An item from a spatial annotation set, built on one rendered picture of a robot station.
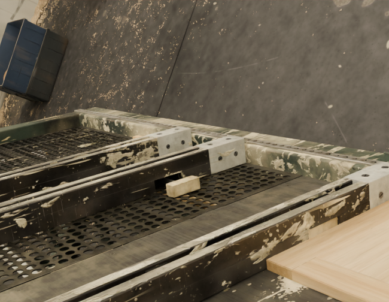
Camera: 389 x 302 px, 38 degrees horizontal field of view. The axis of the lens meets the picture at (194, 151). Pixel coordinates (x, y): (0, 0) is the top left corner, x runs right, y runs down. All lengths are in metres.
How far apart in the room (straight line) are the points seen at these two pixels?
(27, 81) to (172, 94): 1.78
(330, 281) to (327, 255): 0.09
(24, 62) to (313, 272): 4.25
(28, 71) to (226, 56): 2.20
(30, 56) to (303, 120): 2.90
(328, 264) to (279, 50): 2.12
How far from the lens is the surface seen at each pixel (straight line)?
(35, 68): 4.98
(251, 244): 0.91
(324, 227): 1.04
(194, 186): 1.35
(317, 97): 2.67
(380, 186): 1.15
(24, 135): 2.30
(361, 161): 1.31
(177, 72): 3.55
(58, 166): 1.51
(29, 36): 4.99
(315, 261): 0.93
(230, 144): 1.49
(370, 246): 0.99
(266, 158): 1.49
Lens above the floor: 1.94
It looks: 38 degrees down
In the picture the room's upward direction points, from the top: 69 degrees counter-clockwise
